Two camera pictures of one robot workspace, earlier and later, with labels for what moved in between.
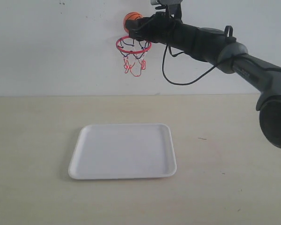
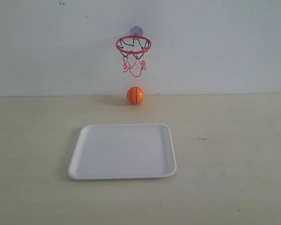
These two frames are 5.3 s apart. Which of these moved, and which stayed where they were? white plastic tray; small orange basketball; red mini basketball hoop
Moved: small orange basketball
Stayed: red mini basketball hoop; white plastic tray
